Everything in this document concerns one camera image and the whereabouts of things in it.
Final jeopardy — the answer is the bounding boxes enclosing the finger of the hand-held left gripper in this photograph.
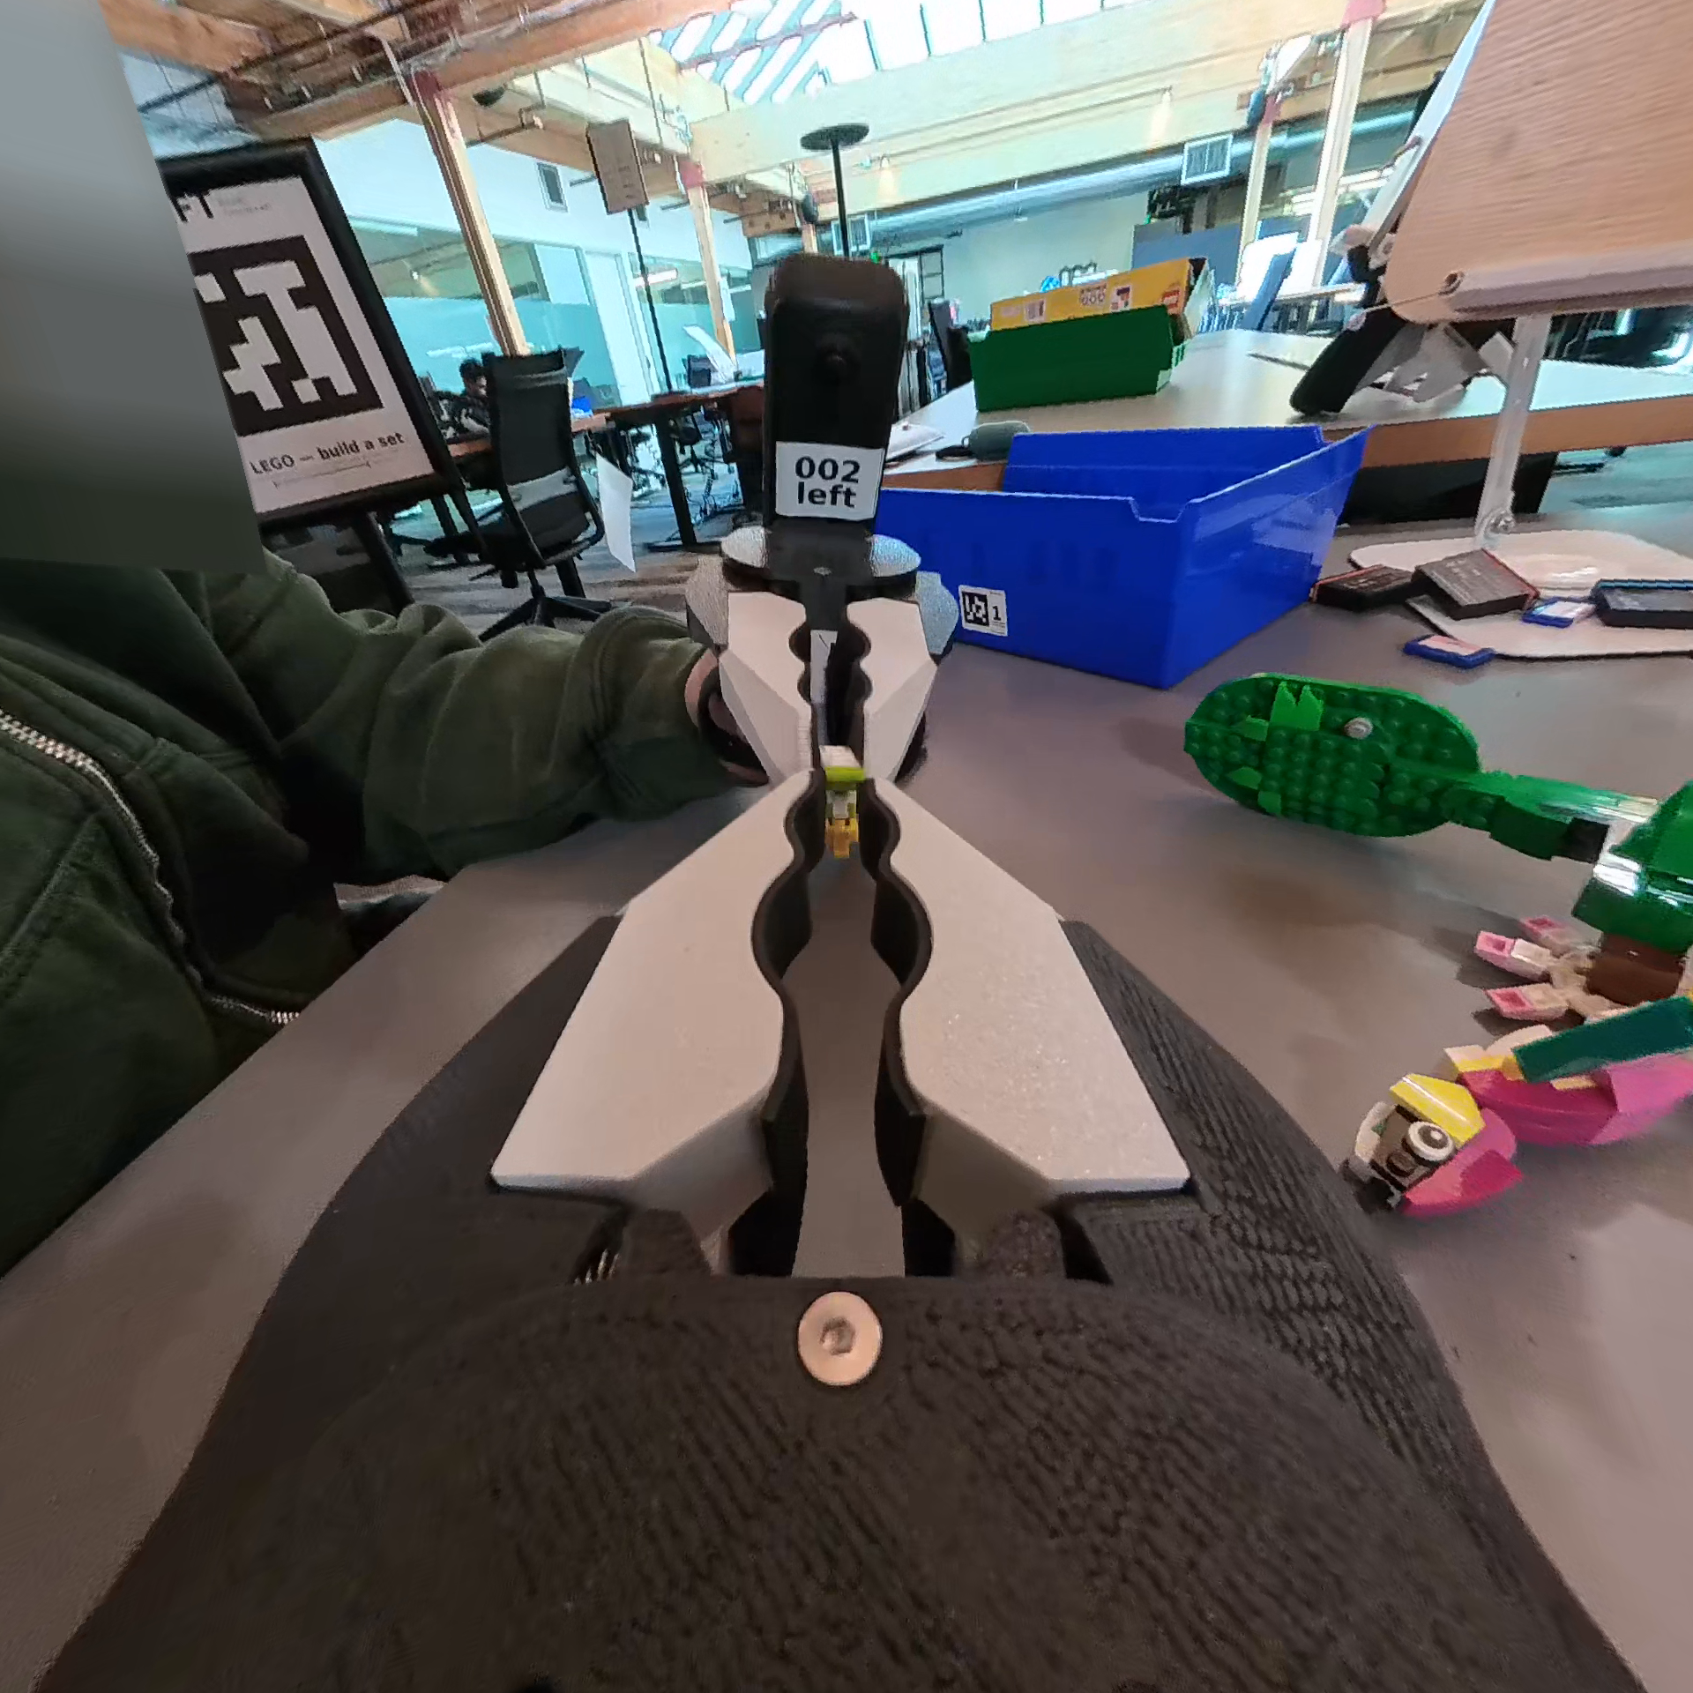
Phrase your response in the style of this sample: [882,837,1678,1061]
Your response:
[833,594,944,785]
[717,588,822,786]

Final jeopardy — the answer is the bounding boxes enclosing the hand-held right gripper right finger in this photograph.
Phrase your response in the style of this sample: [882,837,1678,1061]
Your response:
[847,767,1195,1280]

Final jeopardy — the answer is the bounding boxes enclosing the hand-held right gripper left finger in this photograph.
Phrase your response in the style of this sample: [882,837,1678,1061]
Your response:
[491,767,830,1280]

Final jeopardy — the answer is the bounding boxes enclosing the small yellow green lego piece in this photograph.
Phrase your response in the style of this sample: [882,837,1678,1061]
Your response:
[818,743,872,860]

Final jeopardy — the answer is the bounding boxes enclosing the yellow lego box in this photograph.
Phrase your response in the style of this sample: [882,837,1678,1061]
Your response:
[988,260,1200,332]

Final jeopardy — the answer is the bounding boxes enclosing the green lego leaf build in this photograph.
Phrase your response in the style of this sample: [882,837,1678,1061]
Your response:
[1184,670,1662,864]

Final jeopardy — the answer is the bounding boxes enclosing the loose pink lego pieces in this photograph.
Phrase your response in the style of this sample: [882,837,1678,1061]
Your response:
[1474,913,1593,1023]

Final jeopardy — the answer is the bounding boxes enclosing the pink and yellow lego build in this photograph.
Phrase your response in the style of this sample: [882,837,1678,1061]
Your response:
[1346,991,1693,1220]

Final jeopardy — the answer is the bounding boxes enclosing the green and brown lego tree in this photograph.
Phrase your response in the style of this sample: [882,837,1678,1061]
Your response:
[1572,780,1693,1010]

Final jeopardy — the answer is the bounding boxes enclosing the person's left hand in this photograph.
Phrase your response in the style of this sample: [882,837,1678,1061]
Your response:
[684,650,773,786]

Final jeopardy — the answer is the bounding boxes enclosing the black floor lamp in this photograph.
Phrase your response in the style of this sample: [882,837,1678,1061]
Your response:
[798,121,875,262]

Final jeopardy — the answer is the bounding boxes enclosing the green plastic bin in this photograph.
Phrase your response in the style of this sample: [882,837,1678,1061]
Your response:
[968,304,1189,415]

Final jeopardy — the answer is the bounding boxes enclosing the blue plastic bin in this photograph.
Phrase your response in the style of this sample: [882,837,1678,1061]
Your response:
[873,423,1372,692]

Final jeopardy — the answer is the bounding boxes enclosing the hanging ceiling sign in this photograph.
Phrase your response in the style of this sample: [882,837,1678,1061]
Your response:
[585,118,652,217]

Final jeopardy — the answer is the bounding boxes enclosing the black mesh office chair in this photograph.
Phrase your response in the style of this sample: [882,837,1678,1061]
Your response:
[481,347,619,638]

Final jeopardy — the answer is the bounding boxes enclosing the long wooden table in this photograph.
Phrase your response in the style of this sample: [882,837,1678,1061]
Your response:
[890,325,1693,521]

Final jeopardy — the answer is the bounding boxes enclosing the black oblong device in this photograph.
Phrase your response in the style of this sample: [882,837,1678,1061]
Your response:
[1288,308,1425,419]

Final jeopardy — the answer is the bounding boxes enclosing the marker sign on easel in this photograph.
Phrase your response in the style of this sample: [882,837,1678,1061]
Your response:
[156,141,460,534]

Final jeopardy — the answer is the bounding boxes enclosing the person's green jacket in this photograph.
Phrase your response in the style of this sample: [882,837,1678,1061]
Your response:
[0,552,445,1274]

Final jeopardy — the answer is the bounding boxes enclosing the wooden tilting board stand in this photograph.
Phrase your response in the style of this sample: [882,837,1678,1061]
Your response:
[1363,0,1693,544]

